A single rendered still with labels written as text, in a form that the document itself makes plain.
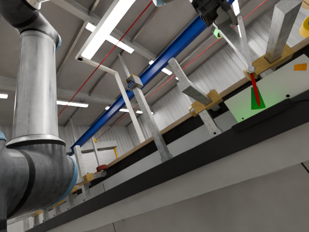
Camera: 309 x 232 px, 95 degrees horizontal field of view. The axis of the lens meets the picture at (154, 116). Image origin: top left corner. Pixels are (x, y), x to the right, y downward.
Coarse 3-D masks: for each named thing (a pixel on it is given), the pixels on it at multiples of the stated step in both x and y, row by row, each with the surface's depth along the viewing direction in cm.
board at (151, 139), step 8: (304, 40) 59; (296, 48) 60; (240, 80) 70; (248, 80) 69; (232, 88) 72; (224, 96) 75; (184, 120) 85; (168, 128) 91; (144, 144) 100; (128, 152) 108; (120, 160) 113
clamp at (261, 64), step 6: (288, 48) 45; (264, 54) 49; (282, 54) 46; (288, 54) 45; (258, 60) 50; (264, 60) 49; (276, 60) 47; (282, 60) 47; (258, 66) 49; (264, 66) 49; (270, 66) 48; (276, 66) 50; (246, 72) 51; (258, 72) 49
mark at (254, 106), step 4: (252, 88) 50; (252, 92) 50; (252, 96) 50; (260, 96) 48; (252, 100) 50; (256, 100) 49; (260, 100) 48; (252, 104) 49; (256, 104) 49; (260, 104) 48; (264, 104) 48; (252, 108) 49; (256, 108) 49; (260, 108) 48
